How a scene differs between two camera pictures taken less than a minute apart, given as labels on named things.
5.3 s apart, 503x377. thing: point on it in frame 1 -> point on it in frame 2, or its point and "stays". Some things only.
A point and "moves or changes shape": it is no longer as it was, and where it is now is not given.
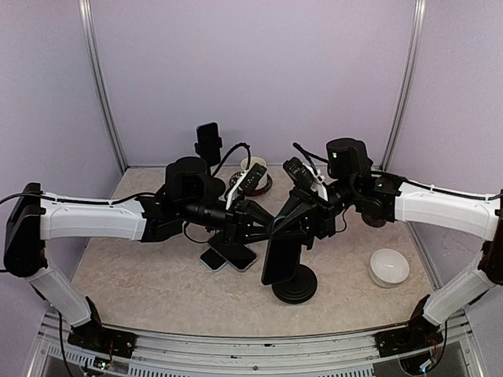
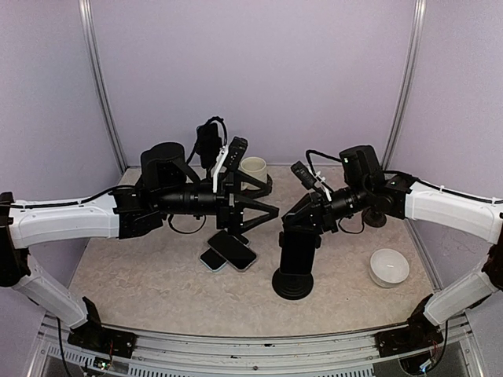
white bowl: [388, 268] stays
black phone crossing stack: [281, 260] moves or changes shape
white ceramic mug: [259, 161] stays
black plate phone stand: [372, 221] stays
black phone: [208, 143] stays
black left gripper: [239, 221] -> [229, 215]
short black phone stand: [299, 288] moves or changes shape
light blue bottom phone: [212, 259] stays
